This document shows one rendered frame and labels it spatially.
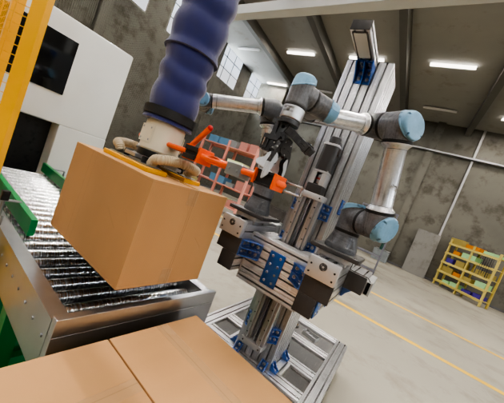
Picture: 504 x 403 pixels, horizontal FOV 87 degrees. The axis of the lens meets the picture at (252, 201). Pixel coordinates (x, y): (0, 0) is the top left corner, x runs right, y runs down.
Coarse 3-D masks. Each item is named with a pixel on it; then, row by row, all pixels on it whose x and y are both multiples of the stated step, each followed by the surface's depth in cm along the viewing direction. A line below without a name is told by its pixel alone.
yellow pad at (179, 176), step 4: (160, 168) 125; (164, 168) 125; (180, 168) 123; (168, 172) 121; (172, 172) 122; (176, 172) 125; (172, 176) 119; (176, 176) 118; (180, 176) 117; (184, 176) 118; (180, 180) 116; (184, 180) 115; (188, 180) 117; (192, 180) 120; (192, 184) 120; (196, 184) 121
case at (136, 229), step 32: (96, 160) 109; (64, 192) 119; (96, 192) 105; (128, 192) 94; (160, 192) 91; (192, 192) 103; (64, 224) 115; (96, 224) 102; (128, 224) 91; (160, 224) 96; (192, 224) 108; (96, 256) 99; (128, 256) 90; (160, 256) 101; (192, 256) 115; (128, 288) 94
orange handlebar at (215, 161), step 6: (168, 144) 112; (174, 144) 111; (180, 150) 108; (204, 156) 100; (210, 156) 99; (210, 162) 98; (216, 162) 96; (222, 162) 95; (222, 168) 100; (246, 174) 89; (252, 174) 87; (282, 186) 83
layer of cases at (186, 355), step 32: (192, 320) 115; (64, 352) 76; (96, 352) 80; (128, 352) 85; (160, 352) 90; (192, 352) 96; (224, 352) 102; (0, 384) 62; (32, 384) 64; (64, 384) 67; (96, 384) 70; (128, 384) 74; (160, 384) 78; (192, 384) 82; (224, 384) 87; (256, 384) 92
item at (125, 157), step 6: (108, 150) 115; (114, 150) 115; (114, 156) 112; (120, 156) 110; (126, 156) 110; (144, 156) 107; (126, 162) 107; (132, 162) 104; (138, 162) 105; (144, 162) 108; (138, 168) 102; (144, 168) 100; (150, 168) 101; (156, 168) 105; (156, 174) 104; (162, 174) 106
